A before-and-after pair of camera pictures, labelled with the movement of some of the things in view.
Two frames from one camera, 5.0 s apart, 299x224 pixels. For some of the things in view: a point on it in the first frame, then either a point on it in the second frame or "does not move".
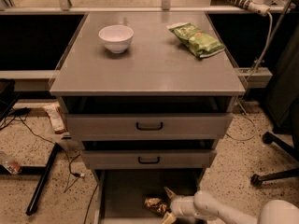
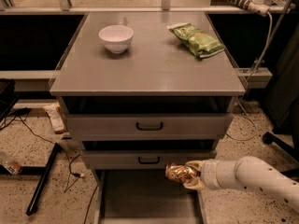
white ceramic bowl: (116, 37) does not move
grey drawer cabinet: (146, 98) does not move
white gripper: (179, 206) to (210, 172)
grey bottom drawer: (121, 192) does not move
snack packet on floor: (56, 118) does not move
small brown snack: (157, 204) to (181, 173)
